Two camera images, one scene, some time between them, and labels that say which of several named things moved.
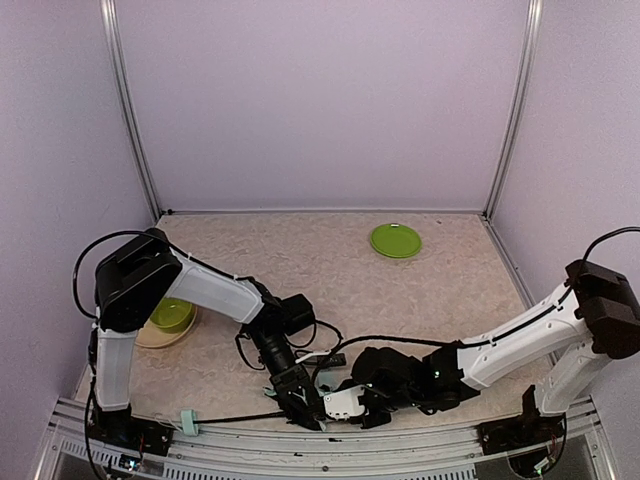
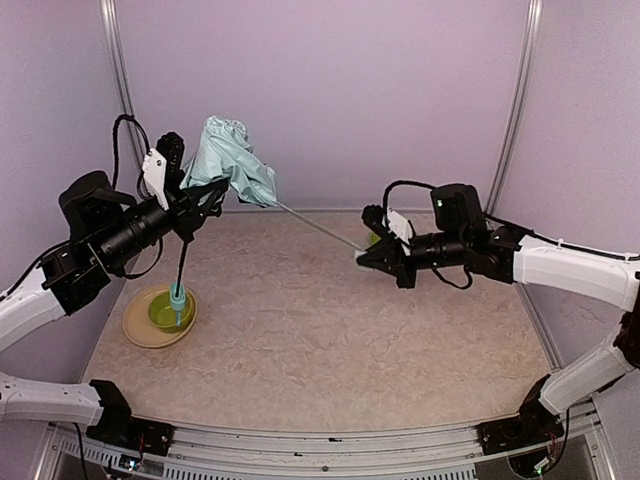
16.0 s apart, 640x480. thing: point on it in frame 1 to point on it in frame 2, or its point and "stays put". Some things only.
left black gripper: (292, 382) to (185, 212)
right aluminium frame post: (520, 99) stays put
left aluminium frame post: (109, 17) stays put
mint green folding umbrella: (189, 420) to (224, 157)
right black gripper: (373, 409) to (401, 257)
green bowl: (173, 315) stays put
